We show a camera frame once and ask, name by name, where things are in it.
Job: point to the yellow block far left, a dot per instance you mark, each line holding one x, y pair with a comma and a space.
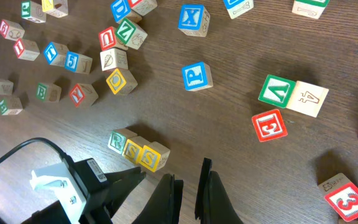
56, 8

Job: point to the green B block left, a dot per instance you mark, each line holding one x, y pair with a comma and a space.
10, 106

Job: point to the yellow M block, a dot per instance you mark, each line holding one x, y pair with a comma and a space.
6, 87

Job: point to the yellow C block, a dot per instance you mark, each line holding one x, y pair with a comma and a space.
121, 81

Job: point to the red E block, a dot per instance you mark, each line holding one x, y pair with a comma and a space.
269, 125

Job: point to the blue T block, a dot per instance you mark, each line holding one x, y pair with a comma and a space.
55, 54

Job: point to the red Q block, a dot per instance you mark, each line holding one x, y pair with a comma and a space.
142, 7

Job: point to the plain 4 block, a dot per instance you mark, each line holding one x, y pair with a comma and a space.
307, 98

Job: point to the green R block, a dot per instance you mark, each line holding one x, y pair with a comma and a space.
118, 139

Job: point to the red 3 block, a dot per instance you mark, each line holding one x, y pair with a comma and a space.
342, 195

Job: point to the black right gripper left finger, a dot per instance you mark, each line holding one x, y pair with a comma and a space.
164, 204

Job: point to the green V block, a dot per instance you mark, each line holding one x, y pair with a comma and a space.
276, 91

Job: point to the red I block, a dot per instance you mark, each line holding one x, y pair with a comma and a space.
26, 49

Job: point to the green B block centre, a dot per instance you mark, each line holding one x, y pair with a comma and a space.
48, 92

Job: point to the blue P block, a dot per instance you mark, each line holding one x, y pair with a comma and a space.
197, 76

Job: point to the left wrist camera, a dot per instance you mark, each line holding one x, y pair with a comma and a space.
79, 191

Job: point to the red 6 block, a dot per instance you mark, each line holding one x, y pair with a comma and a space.
11, 30

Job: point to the leaf picture block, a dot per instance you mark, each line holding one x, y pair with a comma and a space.
113, 58

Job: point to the red U block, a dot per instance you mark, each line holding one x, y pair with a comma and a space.
108, 39

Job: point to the green b block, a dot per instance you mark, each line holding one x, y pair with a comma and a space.
48, 92
10, 106

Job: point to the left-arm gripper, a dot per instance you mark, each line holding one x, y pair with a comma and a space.
121, 184

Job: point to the green J block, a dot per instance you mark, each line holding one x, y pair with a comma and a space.
33, 12

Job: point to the blue H block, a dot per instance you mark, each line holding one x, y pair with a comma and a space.
236, 8

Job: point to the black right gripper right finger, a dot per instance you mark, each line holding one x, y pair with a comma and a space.
213, 205

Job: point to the blue 5 block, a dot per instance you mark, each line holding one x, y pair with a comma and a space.
78, 63

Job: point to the green N block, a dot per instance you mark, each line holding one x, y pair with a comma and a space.
309, 8

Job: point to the blue D block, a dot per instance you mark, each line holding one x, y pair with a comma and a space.
121, 9

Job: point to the red Y block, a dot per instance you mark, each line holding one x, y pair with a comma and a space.
83, 95

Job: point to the yellow S block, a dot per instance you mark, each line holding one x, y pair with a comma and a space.
133, 148
154, 156

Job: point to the blue X block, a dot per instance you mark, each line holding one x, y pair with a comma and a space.
194, 20

